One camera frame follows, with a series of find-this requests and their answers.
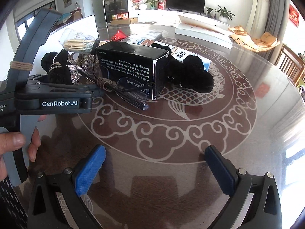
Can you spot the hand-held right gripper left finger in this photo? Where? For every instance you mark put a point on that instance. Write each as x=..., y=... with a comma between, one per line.
x=90, y=169

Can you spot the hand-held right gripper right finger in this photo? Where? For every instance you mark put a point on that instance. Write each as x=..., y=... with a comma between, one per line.
x=220, y=169

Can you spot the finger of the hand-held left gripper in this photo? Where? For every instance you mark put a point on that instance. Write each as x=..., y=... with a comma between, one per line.
x=71, y=89

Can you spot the rimless eyeglasses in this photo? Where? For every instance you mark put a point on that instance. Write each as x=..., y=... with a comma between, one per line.
x=128, y=95

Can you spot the white board panel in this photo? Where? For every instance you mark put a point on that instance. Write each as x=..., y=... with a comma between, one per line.
x=78, y=28

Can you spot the black printed cardboard box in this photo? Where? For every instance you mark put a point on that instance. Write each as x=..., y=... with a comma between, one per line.
x=128, y=57

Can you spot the phone case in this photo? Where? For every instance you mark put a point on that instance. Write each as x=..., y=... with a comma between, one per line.
x=145, y=37

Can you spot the person's left hand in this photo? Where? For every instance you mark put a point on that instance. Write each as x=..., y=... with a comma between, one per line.
x=12, y=143

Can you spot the silver rhinestone mesh item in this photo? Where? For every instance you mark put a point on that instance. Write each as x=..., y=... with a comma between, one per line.
x=82, y=64

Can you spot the black beaded hair accessory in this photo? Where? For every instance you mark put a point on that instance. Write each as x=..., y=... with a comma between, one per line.
x=59, y=64

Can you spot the brown twine band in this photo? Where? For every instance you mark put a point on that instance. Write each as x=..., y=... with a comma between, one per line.
x=21, y=65

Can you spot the clear printed plastic bag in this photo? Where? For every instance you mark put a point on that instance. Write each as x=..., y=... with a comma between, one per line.
x=76, y=34

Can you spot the blue patterned table cover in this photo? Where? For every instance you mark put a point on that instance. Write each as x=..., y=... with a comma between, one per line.
x=63, y=18

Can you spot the red foil packet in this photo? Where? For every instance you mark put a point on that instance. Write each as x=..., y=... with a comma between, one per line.
x=118, y=35

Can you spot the window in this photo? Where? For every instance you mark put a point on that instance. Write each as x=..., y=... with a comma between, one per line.
x=23, y=23

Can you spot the brown cardboard box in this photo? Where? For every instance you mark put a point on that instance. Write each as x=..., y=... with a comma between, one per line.
x=124, y=21

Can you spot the person's dark patterned clothing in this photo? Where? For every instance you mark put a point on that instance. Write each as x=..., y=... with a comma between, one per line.
x=12, y=207

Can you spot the orange packaged boxes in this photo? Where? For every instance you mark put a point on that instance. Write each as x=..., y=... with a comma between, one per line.
x=120, y=16

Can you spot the black fuzzy cloth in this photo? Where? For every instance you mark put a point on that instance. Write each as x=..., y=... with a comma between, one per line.
x=193, y=74

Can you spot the black glass cabinet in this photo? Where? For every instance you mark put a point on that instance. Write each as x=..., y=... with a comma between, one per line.
x=115, y=0

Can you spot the red flowers in white vase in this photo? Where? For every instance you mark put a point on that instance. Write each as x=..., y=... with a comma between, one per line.
x=138, y=2

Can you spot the blue and white small box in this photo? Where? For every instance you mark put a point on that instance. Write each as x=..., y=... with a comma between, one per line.
x=181, y=51

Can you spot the bushy green plant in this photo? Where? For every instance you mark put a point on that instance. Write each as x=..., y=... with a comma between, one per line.
x=152, y=2

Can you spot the white television cabinet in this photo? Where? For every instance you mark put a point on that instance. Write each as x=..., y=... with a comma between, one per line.
x=166, y=16

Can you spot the red gift box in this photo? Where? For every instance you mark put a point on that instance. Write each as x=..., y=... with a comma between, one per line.
x=161, y=5

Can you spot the wooden dining chair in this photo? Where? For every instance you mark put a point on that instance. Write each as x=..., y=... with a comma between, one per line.
x=289, y=62

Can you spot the orange lounge chair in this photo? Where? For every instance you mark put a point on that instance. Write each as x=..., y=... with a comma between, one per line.
x=257, y=40

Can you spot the white flat box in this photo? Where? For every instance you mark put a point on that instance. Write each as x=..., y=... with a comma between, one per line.
x=202, y=33

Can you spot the black television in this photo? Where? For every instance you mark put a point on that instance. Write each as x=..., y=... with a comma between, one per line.
x=185, y=1

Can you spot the large potted green plant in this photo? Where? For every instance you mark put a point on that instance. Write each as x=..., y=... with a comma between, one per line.
x=224, y=13

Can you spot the small potted green plant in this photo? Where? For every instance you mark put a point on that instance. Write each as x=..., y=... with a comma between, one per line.
x=209, y=10

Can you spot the grey curtain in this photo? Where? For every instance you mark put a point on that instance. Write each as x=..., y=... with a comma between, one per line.
x=277, y=16

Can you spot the covered standing air conditioner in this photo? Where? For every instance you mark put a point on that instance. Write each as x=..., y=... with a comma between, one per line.
x=258, y=9

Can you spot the wooden chair by wall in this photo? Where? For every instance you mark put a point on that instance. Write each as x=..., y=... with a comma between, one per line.
x=77, y=14

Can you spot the red wall hanging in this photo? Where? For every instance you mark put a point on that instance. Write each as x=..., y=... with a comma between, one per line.
x=293, y=15

